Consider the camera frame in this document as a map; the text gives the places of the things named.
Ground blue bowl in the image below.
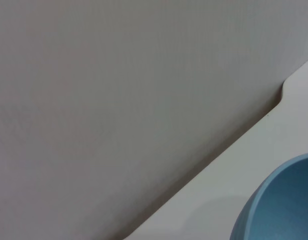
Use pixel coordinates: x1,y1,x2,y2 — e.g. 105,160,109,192
230,152,308,240

